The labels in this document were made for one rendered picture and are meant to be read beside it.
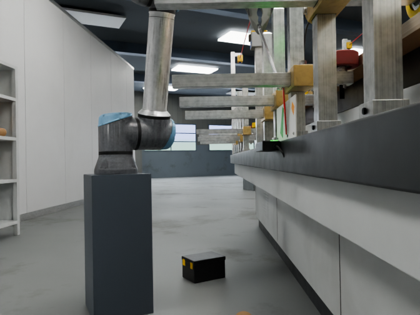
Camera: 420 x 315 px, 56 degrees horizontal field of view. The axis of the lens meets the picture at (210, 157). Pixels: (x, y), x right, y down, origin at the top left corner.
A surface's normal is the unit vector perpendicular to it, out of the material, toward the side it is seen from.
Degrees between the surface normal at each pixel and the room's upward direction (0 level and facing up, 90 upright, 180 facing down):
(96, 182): 90
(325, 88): 90
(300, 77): 90
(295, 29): 90
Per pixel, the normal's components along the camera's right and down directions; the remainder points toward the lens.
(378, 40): 0.00, 0.00
